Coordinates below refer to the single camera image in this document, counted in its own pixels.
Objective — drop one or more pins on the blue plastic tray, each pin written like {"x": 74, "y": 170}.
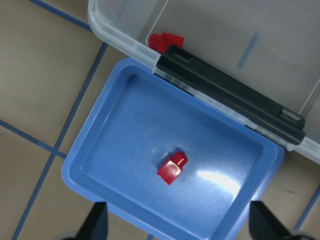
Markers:
{"x": 137, "y": 121}

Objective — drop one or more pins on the clear plastic storage box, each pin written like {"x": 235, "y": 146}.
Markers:
{"x": 272, "y": 46}

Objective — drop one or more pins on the black box latch handle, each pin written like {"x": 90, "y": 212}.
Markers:
{"x": 237, "y": 96}

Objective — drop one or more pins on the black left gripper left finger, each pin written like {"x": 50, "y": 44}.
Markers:
{"x": 95, "y": 226}

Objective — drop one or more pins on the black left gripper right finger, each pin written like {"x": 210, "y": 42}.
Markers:
{"x": 263, "y": 225}

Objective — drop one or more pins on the red block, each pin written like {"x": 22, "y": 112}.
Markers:
{"x": 160, "y": 42}
{"x": 172, "y": 167}

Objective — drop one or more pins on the red block in box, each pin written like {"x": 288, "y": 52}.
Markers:
{"x": 160, "y": 42}

